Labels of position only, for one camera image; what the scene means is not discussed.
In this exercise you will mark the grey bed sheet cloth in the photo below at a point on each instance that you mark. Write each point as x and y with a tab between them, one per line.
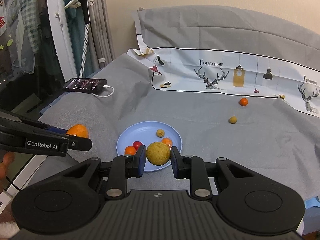
269	137

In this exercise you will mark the person's left hand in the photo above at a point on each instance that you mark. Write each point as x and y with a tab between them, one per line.
8	159

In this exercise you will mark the small yellow longan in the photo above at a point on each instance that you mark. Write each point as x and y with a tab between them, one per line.
160	133
232	119

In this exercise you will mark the grey curtain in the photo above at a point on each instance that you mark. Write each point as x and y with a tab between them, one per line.
100	50

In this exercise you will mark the red cherry tomato upper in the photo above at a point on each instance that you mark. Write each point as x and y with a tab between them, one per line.
136	145

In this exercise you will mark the white window frame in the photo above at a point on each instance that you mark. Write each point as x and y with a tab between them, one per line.
61	38

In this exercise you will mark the light blue round plate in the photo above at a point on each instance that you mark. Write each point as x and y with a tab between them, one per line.
145	132

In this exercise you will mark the white printed deer fabric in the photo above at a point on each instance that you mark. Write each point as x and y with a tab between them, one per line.
231	51

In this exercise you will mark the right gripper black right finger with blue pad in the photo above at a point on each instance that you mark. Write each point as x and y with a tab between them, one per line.
192	168

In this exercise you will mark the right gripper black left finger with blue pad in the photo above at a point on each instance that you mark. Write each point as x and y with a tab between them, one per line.
122	168

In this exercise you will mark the small yellow longan top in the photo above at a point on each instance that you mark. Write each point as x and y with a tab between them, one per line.
160	133

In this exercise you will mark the yellow-green round longan fruit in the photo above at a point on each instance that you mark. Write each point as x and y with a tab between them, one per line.
158	153

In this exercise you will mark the plastic-wrapped orange tangerine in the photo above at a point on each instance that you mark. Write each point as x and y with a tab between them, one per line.
167	141

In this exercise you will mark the black smartphone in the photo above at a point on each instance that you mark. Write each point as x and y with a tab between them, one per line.
84	85

